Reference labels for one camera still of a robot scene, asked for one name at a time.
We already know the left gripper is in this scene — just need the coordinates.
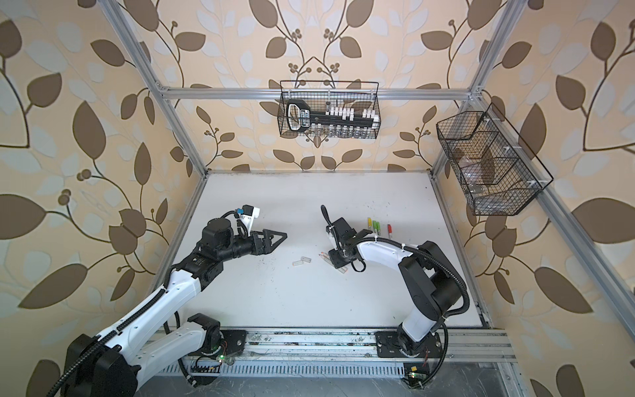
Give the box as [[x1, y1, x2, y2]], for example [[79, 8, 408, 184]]
[[216, 227, 286, 264]]

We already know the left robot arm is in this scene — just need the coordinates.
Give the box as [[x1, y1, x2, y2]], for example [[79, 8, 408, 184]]
[[48, 205, 288, 396]]

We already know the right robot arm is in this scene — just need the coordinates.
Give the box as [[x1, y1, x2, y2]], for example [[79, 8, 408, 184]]
[[321, 205, 471, 390]]

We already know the black tool with sockets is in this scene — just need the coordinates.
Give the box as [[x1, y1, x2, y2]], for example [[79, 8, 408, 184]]
[[278, 99, 381, 132]]

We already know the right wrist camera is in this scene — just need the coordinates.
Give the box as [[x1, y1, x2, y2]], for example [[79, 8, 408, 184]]
[[326, 224, 342, 250]]

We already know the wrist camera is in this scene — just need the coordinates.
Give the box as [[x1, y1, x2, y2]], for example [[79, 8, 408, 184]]
[[326, 224, 342, 250], [236, 204, 261, 234]]

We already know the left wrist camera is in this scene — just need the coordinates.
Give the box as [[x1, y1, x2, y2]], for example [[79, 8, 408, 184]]
[[236, 204, 261, 234]]

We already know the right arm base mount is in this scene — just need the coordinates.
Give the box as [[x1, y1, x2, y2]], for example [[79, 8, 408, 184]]
[[375, 330, 444, 360]]

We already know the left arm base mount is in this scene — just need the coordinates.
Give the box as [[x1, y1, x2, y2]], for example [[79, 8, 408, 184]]
[[189, 329, 247, 360]]

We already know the rear wire basket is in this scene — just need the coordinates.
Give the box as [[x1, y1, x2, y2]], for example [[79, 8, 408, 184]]
[[277, 79, 381, 141]]

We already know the side wire basket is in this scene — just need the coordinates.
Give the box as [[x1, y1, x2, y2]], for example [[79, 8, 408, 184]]
[[436, 104, 554, 216]]

